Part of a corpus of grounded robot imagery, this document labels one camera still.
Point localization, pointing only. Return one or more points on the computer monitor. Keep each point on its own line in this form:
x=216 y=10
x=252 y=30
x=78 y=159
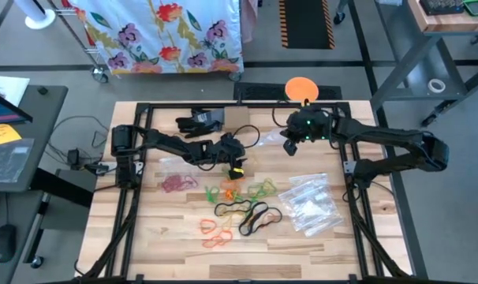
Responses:
x=2 y=110

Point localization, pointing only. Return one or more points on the black caster wheel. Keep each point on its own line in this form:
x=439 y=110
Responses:
x=338 y=17

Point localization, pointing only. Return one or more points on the stack of clear plastic bags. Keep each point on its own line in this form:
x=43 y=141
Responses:
x=314 y=205

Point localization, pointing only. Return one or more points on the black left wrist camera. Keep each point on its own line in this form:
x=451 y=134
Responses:
x=236 y=176

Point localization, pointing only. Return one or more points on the black computer mouse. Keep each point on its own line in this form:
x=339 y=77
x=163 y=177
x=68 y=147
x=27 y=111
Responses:
x=3 y=242

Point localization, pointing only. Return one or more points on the white tape roll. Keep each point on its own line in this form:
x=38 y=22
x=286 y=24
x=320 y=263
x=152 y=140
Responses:
x=430 y=85

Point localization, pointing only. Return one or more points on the white floral cloth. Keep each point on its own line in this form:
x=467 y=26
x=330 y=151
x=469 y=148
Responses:
x=164 y=35

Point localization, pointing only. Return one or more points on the pink cloth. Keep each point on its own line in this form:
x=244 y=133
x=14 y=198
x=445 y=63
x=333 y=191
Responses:
x=249 y=19

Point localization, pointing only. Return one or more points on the orange rubber band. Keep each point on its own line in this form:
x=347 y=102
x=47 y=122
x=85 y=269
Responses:
x=268 y=217
x=231 y=193
x=202 y=226
x=223 y=238

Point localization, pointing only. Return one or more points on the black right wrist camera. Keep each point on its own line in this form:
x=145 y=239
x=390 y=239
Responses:
x=307 y=104

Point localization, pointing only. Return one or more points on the black power adapter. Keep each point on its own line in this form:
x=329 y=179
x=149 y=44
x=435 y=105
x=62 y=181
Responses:
x=73 y=157

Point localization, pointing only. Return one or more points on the white round pedestal base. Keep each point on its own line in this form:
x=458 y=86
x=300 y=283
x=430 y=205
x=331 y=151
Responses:
x=39 y=21

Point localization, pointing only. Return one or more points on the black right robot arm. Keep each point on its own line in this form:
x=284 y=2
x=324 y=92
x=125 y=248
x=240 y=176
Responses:
x=381 y=136

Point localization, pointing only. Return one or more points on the black desk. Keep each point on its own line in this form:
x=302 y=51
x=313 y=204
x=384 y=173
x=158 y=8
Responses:
x=51 y=114

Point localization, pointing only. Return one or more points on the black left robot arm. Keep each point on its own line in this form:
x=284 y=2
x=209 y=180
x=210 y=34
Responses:
x=172 y=144

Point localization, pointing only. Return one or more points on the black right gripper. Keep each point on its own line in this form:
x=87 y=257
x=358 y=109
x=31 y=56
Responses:
x=308 y=126

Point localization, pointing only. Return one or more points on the gray workbench with wooden top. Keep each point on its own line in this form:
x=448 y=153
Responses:
x=400 y=70

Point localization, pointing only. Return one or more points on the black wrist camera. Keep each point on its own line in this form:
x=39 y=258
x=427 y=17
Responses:
x=236 y=176
x=307 y=104

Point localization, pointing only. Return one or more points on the yellow rubber band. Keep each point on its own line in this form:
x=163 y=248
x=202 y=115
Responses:
x=228 y=221
x=271 y=185

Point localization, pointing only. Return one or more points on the green rubber band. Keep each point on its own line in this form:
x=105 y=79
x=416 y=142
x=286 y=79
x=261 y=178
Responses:
x=256 y=191
x=211 y=194

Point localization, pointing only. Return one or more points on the black round desk knob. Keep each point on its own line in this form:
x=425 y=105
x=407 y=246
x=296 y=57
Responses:
x=43 y=90

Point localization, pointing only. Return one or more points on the clear plastic zip bag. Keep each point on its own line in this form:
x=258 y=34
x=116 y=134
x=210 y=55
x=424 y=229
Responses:
x=270 y=138
x=176 y=169

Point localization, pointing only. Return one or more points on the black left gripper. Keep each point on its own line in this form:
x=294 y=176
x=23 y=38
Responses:
x=229 y=150

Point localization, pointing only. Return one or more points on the black and gray work glove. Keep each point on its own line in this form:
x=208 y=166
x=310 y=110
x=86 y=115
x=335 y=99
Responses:
x=199 y=124

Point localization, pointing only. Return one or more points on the white paper sheet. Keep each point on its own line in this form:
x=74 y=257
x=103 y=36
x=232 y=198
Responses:
x=10 y=88

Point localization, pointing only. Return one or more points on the orange bowl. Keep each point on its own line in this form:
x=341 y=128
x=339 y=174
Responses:
x=302 y=88

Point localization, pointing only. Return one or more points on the black mat with hazard stripes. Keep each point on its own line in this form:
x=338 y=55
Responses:
x=306 y=23

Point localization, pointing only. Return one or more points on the black ribbed floor mat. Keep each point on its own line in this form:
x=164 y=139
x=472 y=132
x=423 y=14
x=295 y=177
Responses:
x=255 y=92

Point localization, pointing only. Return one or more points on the yellow sticky note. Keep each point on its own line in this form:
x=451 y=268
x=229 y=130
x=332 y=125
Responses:
x=2 y=134

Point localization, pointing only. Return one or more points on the green plastic tray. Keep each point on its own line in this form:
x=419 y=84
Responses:
x=469 y=12

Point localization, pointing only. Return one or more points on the wide black rubber band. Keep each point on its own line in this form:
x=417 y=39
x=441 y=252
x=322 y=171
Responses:
x=216 y=209
x=280 y=216

